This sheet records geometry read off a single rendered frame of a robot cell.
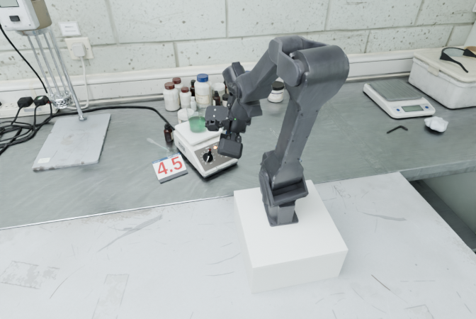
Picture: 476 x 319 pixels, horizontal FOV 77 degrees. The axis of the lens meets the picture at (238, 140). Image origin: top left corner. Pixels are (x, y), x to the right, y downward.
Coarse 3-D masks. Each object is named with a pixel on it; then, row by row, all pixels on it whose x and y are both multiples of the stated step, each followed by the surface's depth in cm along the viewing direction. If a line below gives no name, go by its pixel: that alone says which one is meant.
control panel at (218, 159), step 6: (216, 144) 94; (198, 150) 91; (204, 150) 92; (216, 150) 93; (198, 156) 90; (216, 156) 92; (222, 156) 93; (204, 162) 90; (210, 162) 90; (216, 162) 91; (222, 162) 92; (204, 168) 89; (210, 168) 89
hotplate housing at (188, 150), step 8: (176, 136) 97; (216, 136) 96; (176, 144) 100; (184, 144) 93; (200, 144) 93; (208, 144) 93; (184, 152) 96; (192, 152) 91; (192, 160) 92; (232, 160) 93; (200, 168) 89; (216, 168) 90; (224, 168) 93; (208, 176) 90
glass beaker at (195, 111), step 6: (186, 108) 91; (192, 108) 94; (198, 108) 95; (204, 108) 94; (192, 114) 90; (198, 114) 90; (204, 114) 91; (192, 120) 91; (198, 120) 91; (204, 120) 92; (192, 126) 92; (198, 126) 92; (204, 126) 93; (192, 132) 94; (198, 132) 93
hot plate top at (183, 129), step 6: (180, 126) 97; (186, 126) 97; (180, 132) 95; (186, 132) 95; (204, 132) 95; (210, 132) 95; (216, 132) 95; (186, 138) 92; (192, 138) 92; (198, 138) 92; (204, 138) 92; (192, 144) 90
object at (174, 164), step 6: (180, 156) 94; (162, 162) 91; (168, 162) 92; (174, 162) 92; (180, 162) 93; (156, 168) 90; (162, 168) 91; (168, 168) 91; (174, 168) 92; (180, 168) 93; (162, 174) 90
